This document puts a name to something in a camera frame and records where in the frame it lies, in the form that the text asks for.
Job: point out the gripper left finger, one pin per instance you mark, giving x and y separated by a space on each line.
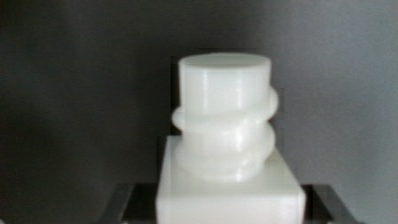
116 215

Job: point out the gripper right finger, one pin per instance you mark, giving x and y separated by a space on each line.
325 209

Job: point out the white leg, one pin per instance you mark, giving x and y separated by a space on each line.
226 181

